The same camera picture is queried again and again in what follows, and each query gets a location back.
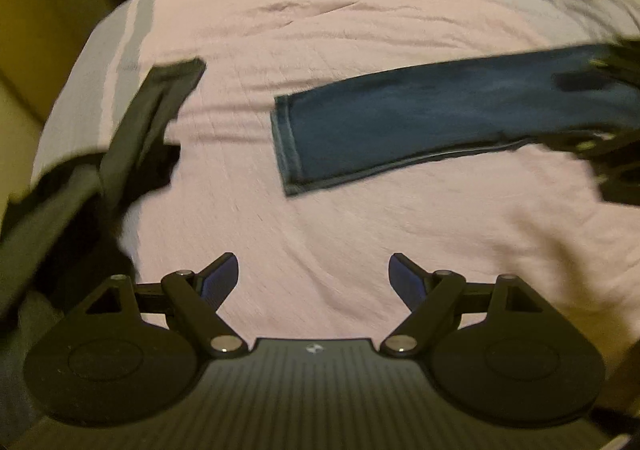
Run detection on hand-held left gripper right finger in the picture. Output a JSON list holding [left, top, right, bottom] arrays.
[[379, 252, 546, 358]]

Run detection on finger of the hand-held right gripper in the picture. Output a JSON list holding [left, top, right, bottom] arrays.
[[590, 37, 640, 90], [545, 127, 640, 205]]

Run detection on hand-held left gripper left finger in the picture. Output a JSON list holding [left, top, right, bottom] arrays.
[[85, 252, 248, 358]]

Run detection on blue jeans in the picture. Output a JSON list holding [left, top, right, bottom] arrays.
[[270, 44, 640, 197]]

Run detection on pink grey bed blanket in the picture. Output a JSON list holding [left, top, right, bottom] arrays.
[[30, 0, 640, 346]]

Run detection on black pants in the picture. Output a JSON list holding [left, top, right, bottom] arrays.
[[0, 58, 207, 315]]

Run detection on grey jeans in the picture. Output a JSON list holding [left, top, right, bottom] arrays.
[[0, 290, 56, 438]]

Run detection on wooden door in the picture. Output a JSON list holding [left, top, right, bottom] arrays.
[[0, 0, 126, 125]]

